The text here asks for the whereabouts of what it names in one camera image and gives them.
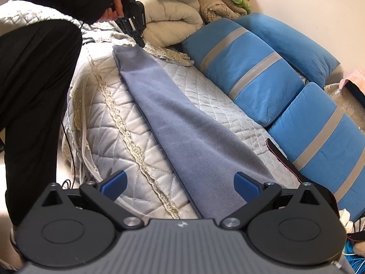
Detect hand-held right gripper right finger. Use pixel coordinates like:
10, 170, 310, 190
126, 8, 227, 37
215, 172, 323, 230

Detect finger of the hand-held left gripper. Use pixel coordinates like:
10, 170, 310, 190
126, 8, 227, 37
132, 30, 146, 48

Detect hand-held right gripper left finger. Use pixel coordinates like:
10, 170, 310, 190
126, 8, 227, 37
40, 170, 149, 230

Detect blue-grey pants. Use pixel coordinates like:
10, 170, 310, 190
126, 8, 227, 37
112, 44, 300, 220

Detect person's left hand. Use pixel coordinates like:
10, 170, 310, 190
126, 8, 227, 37
98, 0, 125, 23

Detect beige comforter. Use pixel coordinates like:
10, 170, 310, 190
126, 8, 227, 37
137, 0, 204, 49

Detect grey lace-trimmed cloth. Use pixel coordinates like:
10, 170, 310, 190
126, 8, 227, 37
144, 42, 195, 68

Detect beige knitted blanket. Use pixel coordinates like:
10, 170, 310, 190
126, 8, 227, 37
197, 0, 248, 25

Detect blue pillow with grey stripes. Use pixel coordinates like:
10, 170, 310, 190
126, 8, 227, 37
181, 18, 305, 128
266, 81, 365, 223

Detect person's black clothed body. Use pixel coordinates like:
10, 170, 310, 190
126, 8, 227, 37
0, 20, 84, 229

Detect beige satin cover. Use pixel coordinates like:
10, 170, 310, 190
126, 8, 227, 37
323, 83, 365, 137

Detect plain blue pillow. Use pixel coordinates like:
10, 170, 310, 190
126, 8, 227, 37
234, 12, 341, 90

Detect pink cloth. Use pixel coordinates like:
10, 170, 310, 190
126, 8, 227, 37
339, 68, 365, 92

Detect black strap with red edge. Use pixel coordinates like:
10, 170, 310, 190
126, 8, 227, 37
266, 137, 304, 179

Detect black cable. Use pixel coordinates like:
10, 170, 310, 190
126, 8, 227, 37
57, 120, 76, 190

